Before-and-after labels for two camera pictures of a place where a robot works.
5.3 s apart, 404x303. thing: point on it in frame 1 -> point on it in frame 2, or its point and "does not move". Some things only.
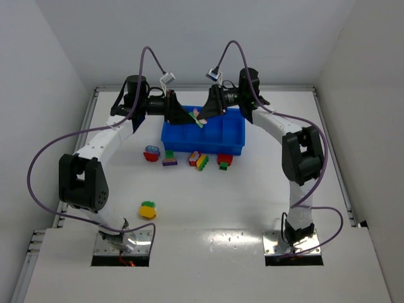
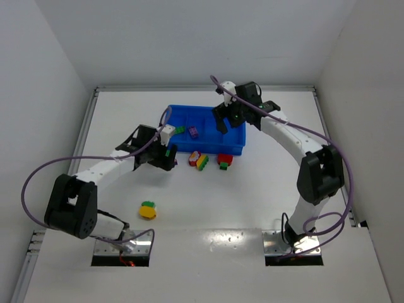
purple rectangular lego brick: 196,112 -> 193,131
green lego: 148,203 does not move
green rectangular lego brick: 196,120 -> 179,129
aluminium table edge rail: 35,237 does not move
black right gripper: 219,99 -> 224,113
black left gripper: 170,107 -> 165,156
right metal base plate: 274,244 does not move
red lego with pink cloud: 194,158 does not move
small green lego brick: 223,165 does not move
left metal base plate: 142,245 does not move
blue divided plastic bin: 224,134 does not move
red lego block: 225,158 does not move
